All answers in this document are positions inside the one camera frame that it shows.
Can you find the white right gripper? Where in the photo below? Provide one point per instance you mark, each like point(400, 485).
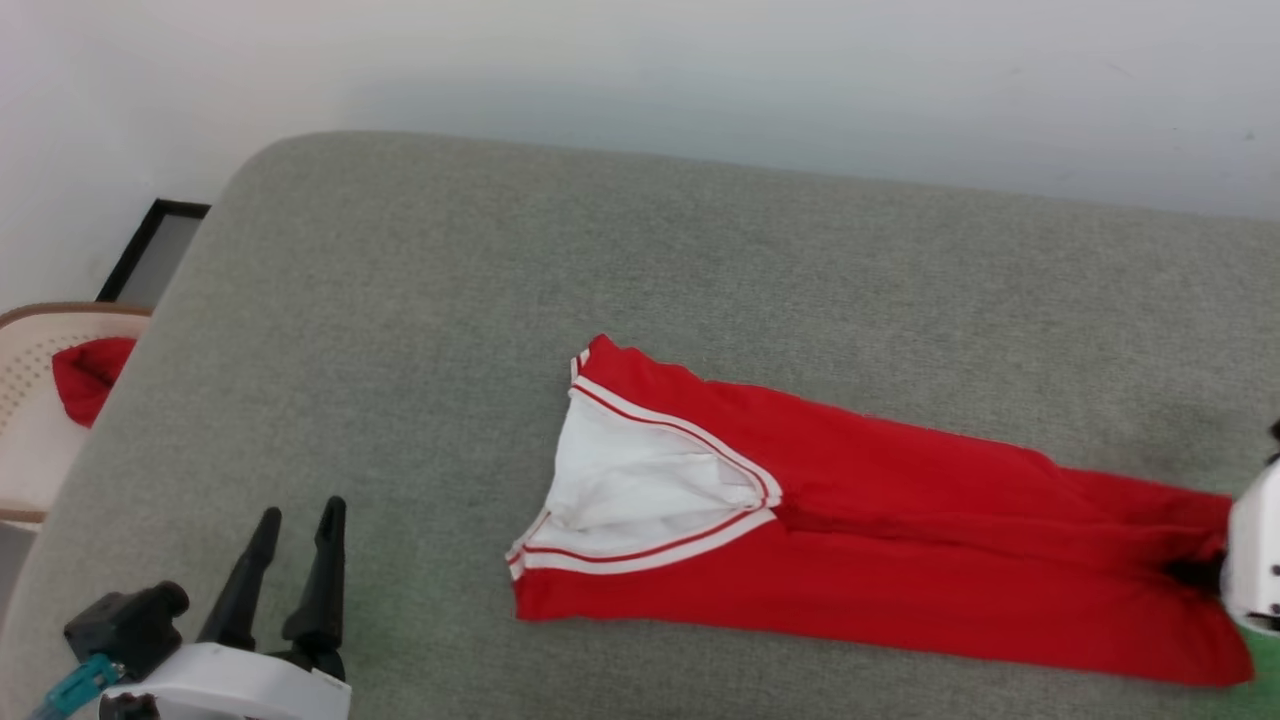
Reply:
point(1258, 550)

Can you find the light grey left gripper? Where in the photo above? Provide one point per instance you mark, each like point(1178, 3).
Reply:
point(230, 690)

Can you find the red and white basketball jersey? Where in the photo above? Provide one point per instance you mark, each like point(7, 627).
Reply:
point(900, 540)

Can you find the beige plastic laundry basket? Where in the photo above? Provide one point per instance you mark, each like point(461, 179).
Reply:
point(30, 450)

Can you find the red cloth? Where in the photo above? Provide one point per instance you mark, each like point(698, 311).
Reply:
point(88, 375)

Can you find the black framed grey panel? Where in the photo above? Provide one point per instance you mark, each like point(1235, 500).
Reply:
point(150, 250)

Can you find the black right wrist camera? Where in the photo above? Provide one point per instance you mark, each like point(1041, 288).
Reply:
point(1275, 440)

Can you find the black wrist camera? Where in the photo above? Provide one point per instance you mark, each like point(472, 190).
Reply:
point(1275, 440)
point(125, 625)

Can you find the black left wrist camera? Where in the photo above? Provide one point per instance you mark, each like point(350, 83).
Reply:
point(125, 625)

